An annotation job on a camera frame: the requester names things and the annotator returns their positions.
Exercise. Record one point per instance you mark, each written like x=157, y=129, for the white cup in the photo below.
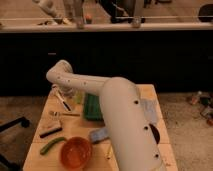
x=67, y=92

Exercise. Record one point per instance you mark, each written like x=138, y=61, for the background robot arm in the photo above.
x=47, y=6

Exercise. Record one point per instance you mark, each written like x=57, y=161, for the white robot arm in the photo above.
x=133, y=142

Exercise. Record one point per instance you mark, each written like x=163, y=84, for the green plastic tray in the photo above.
x=91, y=108

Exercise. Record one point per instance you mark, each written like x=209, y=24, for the translucent green cup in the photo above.
x=78, y=96

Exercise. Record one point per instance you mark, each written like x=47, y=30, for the grey folded cloth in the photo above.
x=149, y=108

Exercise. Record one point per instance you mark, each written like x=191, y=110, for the blue sponge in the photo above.
x=98, y=135

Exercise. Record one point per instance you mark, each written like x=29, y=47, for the small fork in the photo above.
x=62, y=114

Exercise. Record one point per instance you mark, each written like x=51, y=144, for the yellow banana toy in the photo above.
x=109, y=152

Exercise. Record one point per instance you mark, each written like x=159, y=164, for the dark brown bowl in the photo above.
x=155, y=133

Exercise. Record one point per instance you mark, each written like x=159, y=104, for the orange ball on background table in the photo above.
x=88, y=18

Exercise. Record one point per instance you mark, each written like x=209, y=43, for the orange plastic bowl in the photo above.
x=75, y=154

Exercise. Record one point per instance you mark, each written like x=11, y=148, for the green cucumber toy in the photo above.
x=50, y=144

